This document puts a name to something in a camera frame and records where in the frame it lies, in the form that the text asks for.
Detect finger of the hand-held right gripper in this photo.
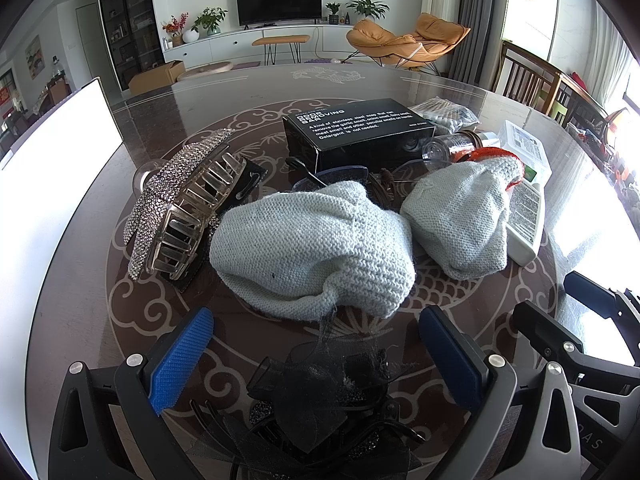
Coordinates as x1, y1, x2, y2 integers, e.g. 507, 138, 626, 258
564, 271, 640, 366
512, 300, 583, 366

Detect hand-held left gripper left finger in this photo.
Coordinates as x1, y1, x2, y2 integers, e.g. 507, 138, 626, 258
47, 306, 216, 480

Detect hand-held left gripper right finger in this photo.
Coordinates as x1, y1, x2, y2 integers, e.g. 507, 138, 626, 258
419, 305, 583, 480

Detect white lotion bottle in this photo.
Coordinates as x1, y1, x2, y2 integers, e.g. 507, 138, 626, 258
505, 180, 546, 267

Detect black mesh bow hair clip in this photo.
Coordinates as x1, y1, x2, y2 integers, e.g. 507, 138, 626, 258
200, 305, 426, 480

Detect light blue knit hat red trim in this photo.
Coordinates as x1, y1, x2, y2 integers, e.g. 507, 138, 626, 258
400, 147, 525, 281

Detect rhinestone hair claw clip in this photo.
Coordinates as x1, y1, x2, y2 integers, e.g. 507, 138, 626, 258
122, 127, 251, 283

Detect large light blue knit hat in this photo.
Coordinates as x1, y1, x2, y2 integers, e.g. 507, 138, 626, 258
210, 180, 417, 322

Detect black frame eyeglasses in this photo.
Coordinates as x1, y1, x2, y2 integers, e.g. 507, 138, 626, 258
285, 156, 436, 201

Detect white plastic box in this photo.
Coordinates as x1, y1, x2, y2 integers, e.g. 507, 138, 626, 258
497, 120, 553, 191

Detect wooden dining chair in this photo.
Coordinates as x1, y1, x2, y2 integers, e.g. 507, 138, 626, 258
537, 72, 608, 126
492, 40, 561, 111

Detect clear plastic bag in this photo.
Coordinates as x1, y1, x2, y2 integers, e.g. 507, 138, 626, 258
411, 97, 481, 133

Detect black cardboard box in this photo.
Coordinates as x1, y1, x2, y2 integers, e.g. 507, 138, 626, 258
281, 98, 435, 173

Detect brown cardboard box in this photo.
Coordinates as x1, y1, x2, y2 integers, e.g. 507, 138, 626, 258
129, 60, 186, 95

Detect round beige coffee table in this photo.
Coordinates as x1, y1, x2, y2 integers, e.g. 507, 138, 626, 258
177, 60, 233, 81

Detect grey curtain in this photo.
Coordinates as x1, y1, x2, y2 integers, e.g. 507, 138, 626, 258
447, 0, 506, 91

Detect orange lounge chair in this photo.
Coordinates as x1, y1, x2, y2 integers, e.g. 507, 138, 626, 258
346, 12, 472, 73

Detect white television cabinet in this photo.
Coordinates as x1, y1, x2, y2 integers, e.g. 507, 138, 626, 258
162, 22, 361, 66

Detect red flower arrangement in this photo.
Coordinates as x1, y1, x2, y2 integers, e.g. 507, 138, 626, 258
162, 12, 190, 47

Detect orange bench with black legs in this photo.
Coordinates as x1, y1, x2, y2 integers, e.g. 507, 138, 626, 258
251, 35, 311, 66

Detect green potted plant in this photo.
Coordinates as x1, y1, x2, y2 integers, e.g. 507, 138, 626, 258
191, 7, 228, 37

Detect dark glass display cabinet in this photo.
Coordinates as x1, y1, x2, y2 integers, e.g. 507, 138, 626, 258
96, 0, 168, 92

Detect large leafy potted plant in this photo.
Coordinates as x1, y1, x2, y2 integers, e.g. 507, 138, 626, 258
345, 0, 390, 22

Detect black television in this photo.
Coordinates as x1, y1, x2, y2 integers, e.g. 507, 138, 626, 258
236, 0, 323, 27

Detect brown hair tie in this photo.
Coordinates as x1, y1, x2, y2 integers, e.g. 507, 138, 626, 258
375, 167, 401, 206

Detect framed wall painting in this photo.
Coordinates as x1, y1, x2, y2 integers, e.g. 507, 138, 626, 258
24, 35, 45, 77

